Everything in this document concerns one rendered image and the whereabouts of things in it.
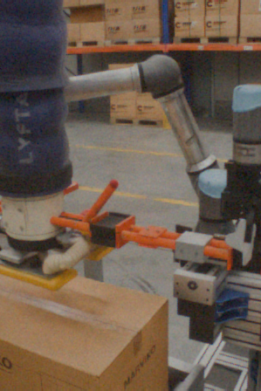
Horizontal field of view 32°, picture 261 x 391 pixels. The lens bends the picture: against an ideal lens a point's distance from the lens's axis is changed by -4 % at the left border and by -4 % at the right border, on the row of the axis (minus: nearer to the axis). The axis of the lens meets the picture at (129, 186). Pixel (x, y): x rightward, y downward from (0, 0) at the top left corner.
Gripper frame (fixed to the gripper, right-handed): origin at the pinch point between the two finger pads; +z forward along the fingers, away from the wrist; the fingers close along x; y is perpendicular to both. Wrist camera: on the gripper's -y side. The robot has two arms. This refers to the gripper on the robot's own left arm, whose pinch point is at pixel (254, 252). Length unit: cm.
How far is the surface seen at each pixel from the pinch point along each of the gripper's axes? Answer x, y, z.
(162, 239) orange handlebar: 3.2, 20.7, -0.7
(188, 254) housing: 3.8, 13.9, 1.4
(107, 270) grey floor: -175, 158, 125
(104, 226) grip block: 5.7, 34.6, -2.4
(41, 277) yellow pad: 14, 48, 11
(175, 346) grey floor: -111, 70, 125
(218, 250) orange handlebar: 3.2, 7.2, -0.5
